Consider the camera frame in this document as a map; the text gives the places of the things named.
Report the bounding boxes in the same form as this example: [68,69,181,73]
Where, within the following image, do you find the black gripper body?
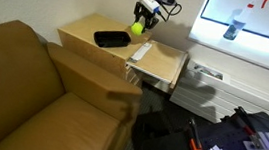
[133,2,161,21]

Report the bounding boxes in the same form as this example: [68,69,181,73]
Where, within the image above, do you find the green tennis ball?
[130,20,145,37]

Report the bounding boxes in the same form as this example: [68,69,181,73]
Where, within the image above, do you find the black plastic dish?
[92,28,133,51]

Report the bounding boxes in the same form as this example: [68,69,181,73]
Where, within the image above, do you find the wooden sliding drawer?
[123,37,190,95]

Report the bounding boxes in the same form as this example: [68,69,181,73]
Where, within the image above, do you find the white remote control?
[128,39,153,65]

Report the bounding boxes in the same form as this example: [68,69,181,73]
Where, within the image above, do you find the light wooden nightstand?
[52,9,154,84]

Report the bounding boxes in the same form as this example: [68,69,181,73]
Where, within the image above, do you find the colourful picture sticker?
[193,62,226,81]

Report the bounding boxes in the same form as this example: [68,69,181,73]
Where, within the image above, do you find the spray bottle with red trigger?
[222,0,269,46]

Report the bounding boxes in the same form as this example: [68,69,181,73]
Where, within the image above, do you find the white ribbed radiator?
[167,57,269,130]

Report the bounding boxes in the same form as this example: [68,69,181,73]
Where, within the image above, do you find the white window sill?
[185,19,269,77]

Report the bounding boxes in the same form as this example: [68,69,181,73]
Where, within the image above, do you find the black fabric bag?
[131,108,176,148]

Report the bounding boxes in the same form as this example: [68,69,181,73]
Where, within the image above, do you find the brown leather sofa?
[0,18,150,150]

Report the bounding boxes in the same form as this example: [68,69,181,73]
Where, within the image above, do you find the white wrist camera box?
[140,0,162,15]

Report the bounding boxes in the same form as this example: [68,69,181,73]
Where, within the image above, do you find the orange handled bar clamp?
[230,105,267,144]
[185,118,206,150]

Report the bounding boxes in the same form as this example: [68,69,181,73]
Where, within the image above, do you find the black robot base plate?
[140,97,269,150]

